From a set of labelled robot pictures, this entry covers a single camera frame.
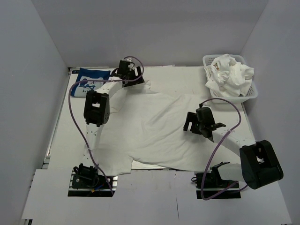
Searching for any white t-shirt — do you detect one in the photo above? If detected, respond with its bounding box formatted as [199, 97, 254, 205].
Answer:
[90, 79, 237, 176]

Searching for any pile of white t-shirts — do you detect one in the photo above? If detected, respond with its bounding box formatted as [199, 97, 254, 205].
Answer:
[204, 53, 255, 98]

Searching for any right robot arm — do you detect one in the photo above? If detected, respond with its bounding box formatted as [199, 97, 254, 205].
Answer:
[183, 107, 284, 189]

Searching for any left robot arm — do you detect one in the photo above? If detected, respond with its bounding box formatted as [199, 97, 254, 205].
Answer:
[74, 57, 144, 188]

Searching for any folded blue printed t-shirt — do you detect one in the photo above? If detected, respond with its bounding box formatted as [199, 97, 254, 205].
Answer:
[71, 68, 111, 98]

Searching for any white plastic laundry basket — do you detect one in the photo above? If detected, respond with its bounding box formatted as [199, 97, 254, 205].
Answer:
[202, 54, 259, 104]

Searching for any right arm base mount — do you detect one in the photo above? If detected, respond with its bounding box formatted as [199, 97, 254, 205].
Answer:
[191, 173, 241, 199]

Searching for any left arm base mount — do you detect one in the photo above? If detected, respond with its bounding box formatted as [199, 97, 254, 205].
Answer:
[67, 172, 117, 197]

